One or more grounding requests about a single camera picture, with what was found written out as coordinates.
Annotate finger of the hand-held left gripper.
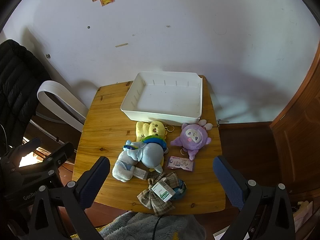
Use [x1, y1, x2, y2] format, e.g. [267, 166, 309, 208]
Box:
[32, 142, 75, 178]
[5, 137, 42, 171]

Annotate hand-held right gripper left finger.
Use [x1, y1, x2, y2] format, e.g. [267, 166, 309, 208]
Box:
[29, 156, 111, 240]

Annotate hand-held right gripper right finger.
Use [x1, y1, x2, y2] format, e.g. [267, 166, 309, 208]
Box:
[213, 156, 296, 240]

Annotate white and blue plush toy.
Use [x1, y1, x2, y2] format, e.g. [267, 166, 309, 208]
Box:
[112, 152, 137, 182]

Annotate plaid fabric bow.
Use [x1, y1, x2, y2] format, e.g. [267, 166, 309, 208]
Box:
[137, 172, 180, 217]

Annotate purple plush toy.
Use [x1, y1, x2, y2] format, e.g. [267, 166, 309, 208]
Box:
[170, 119, 214, 161]

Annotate blue elephant plush toy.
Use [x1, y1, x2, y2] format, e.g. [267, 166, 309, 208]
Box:
[122, 140, 168, 173]

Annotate green and white small box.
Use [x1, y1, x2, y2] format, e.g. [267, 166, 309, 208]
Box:
[151, 181, 176, 203]

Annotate yellow plush toy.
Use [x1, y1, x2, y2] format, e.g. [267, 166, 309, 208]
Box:
[136, 120, 175, 143]

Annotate white plastic bin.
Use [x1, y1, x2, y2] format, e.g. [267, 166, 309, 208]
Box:
[120, 71, 203, 126]

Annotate small clear packet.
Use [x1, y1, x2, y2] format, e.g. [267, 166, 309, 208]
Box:
[134, 167, 148, 180]

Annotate pink tissue packet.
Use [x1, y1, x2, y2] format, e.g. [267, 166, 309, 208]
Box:
[167, 156, 195, 172]

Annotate white curved appliance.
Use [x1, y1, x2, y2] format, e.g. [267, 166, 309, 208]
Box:
[37, 80, 88, 132]

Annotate black padded jacket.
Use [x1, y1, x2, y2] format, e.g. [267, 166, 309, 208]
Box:
[0, 39, 52, 153]

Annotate grey fluffy blanket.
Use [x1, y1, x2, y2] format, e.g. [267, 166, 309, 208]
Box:
[99, 211, 208, 240]

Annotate brown wooden door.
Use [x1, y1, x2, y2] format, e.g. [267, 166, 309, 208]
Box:
[269, 42, 320, 205]

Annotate white cardboard box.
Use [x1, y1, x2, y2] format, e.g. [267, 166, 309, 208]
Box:
[292, 201, 314, 230]

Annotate black cable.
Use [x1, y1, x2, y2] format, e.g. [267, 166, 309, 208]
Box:
[152, 215, 163, 240]

